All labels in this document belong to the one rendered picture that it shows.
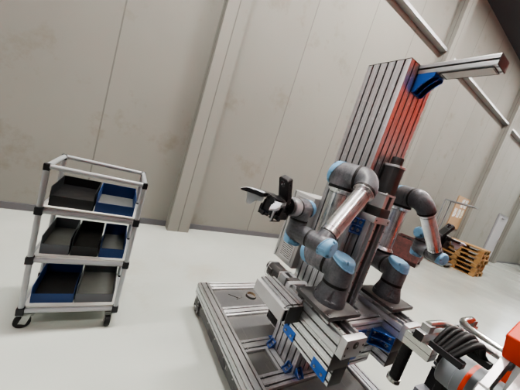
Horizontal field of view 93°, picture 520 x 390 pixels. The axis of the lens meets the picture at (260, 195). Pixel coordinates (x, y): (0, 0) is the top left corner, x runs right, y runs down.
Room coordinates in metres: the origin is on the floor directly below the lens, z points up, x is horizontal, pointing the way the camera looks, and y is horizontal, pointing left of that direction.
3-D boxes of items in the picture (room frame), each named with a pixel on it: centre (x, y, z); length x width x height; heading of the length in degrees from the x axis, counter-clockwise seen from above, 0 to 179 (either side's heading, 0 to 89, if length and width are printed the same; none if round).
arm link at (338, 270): (1.11, -0.46, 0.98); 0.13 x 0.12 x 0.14; 47
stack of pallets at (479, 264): (7.44, -6.34, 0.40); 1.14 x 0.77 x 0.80; 35
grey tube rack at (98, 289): (1.51, 0.98, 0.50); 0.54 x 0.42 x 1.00; 120
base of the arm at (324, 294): (1.11, -0.46, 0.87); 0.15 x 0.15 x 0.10
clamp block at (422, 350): (0.78, -0.67, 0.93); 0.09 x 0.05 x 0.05; 30
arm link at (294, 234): (0.99, -0.20, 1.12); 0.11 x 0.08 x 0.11; 47
